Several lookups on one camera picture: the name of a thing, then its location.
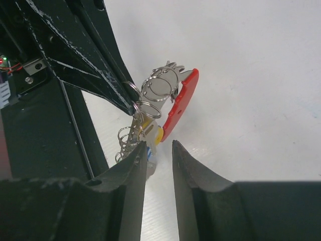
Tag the yellow tagged key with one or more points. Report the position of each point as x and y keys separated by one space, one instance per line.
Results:
x=151 y=133

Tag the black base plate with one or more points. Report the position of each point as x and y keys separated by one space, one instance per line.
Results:
x=49 y=133

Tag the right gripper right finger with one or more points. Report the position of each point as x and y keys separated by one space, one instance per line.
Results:
x=210 y=207

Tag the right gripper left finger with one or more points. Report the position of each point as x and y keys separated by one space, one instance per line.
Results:
x=108 y=207

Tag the blue tagged key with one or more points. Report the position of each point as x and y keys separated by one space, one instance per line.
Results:
x=150 y=156

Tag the left white cable duct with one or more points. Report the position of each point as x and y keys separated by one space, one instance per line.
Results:
x=5 y=93

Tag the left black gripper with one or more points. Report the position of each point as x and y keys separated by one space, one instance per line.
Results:
x=42 y=36

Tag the key holder with red handle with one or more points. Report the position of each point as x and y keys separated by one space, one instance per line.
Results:
x=163 y=97

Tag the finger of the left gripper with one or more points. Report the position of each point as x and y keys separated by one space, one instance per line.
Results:
x=99 y=28

